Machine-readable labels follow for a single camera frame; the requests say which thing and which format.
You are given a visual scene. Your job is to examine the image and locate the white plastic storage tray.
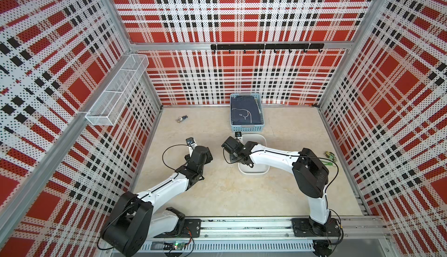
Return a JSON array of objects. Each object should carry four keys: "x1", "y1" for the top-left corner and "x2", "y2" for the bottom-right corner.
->
[{"x1": 237, "y1": 134, "x2": 270, "y2": 175}]

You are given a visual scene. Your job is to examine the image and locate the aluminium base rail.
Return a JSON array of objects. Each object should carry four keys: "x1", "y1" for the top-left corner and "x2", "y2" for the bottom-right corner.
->
[{"x1": 134, "y1": 216, "x2": 398, "y2": 257}]

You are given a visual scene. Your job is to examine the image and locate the small toy figure keychain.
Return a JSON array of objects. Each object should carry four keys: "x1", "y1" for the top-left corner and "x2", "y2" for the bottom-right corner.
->
[{"x1": 176, "y1": 115, "x2": 188, "y2": 123}]

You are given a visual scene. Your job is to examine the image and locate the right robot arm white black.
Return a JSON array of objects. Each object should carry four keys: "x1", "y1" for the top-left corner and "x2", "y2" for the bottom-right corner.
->
[{"x1": 222, "y1": 137, "x2": 341, "y2": 237}]

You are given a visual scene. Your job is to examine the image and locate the light blue perforated basket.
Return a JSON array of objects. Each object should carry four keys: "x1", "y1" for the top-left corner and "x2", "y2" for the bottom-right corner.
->
[{"x1": 230, "y1": 93, "x2": 265, "y2": 133}]

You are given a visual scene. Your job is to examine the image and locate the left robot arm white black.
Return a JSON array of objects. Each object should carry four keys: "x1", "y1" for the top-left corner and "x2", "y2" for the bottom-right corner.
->
[{"x1": 98, "y1": 144, "x2": 213, "y2": 257}]

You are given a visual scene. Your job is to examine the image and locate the folded dark blue garment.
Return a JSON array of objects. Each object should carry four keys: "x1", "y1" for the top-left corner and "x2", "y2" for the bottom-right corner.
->
[{"x1": 230, "y1": 95, "x2": 262, "y2": 126}]

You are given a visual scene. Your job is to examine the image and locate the black hook rail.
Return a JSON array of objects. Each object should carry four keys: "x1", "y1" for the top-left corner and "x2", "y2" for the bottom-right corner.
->
[{"x1": 210, "y1": 43, "x2": 325, "y2": 52}]

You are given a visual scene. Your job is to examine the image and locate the green circuit board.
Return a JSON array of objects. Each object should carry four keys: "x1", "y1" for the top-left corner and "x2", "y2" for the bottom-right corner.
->
[{"x1": 163, "y1": 242, "x2": 187, "y2": 251}]

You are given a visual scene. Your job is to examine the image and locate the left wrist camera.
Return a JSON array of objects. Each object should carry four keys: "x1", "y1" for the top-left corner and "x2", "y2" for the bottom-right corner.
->
[{"x1": 186, "y1": 137, "x2": 197, "y2": 152}]

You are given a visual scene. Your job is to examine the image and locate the white wire mesh shelf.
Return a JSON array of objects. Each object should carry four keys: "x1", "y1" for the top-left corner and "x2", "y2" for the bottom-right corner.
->
[{"x1": 86, "y1": 54, "x2": 149, "y2": 126}]

